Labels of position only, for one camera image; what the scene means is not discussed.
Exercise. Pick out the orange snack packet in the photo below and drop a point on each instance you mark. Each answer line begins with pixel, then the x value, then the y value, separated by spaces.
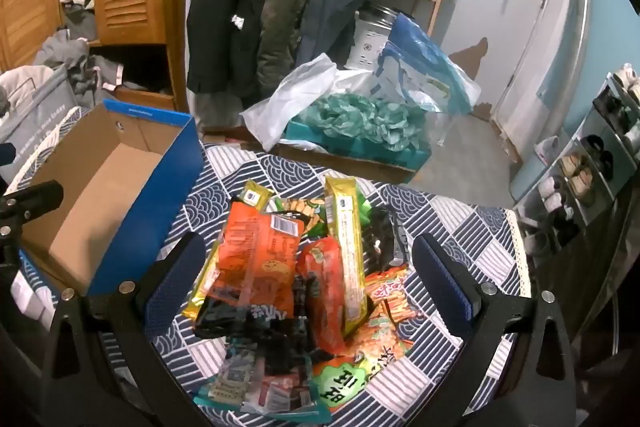
pixel 250 257

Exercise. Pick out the white bin with metal lid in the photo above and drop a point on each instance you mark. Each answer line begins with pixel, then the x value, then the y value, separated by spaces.
pixel 370 42

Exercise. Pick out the teal snack packet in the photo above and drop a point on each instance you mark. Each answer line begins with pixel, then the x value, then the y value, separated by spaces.
pixel 260 384

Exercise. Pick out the navy patterned tablecloth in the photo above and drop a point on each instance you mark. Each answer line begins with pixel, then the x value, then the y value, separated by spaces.
pixel 450 217

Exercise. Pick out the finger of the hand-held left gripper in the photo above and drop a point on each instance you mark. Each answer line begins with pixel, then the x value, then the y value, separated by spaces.
pixel 6 155
pixel 35 199

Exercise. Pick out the black hanging coat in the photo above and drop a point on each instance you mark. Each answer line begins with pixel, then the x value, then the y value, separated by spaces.
pixel 225 7

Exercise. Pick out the grey laundry basket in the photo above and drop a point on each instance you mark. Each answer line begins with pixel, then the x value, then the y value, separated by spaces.
pixel 40 112

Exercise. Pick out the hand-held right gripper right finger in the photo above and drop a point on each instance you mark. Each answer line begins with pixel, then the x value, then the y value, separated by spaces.
pixel 442 282

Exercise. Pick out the white door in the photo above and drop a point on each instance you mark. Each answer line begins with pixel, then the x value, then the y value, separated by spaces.
pixel 540 47

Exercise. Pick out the green tissue paper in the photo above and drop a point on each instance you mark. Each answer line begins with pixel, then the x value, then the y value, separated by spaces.
pixel 360 122

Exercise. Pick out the teal box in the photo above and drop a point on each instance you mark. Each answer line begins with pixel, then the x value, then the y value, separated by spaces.
pixel 380 154

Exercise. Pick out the glossy black snack packet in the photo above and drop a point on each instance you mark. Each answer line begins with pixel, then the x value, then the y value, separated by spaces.
pixel 250 324

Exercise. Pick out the grey clothes pile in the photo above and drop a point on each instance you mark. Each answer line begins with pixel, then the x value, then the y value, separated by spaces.
pixel 75 47

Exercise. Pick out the long yellow snack packet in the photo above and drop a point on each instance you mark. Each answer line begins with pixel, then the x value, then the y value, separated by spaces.
pixel 345 247

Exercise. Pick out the large orange-red snack packet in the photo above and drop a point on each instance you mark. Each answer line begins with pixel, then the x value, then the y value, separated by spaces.
pixel 390 322

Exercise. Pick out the red snack packet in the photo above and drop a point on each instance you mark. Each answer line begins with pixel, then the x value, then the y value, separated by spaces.
pixel 320 297

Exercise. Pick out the green pea snack packet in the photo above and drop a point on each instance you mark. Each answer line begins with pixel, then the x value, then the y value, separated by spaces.
pixel 300 213

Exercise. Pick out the small black snack packet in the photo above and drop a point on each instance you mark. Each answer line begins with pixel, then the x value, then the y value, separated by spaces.
pixel 382 232

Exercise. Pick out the blue and white plastic bag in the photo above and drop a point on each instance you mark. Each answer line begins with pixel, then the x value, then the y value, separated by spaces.
pixel 420 67

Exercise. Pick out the blue cardboard box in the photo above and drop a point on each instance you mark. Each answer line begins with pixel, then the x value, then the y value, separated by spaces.
pixel 100 187

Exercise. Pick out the grey shoe rack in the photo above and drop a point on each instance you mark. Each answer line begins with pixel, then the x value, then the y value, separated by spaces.
pixel 587 122

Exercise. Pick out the group of shoes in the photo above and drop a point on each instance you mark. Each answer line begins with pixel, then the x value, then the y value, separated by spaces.
pixel 575 169

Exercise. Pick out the olive hanging jacket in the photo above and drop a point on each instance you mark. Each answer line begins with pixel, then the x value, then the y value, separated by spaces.
pixel 285 7

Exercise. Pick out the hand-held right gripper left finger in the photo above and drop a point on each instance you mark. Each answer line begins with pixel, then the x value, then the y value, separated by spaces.
pixel 175 282

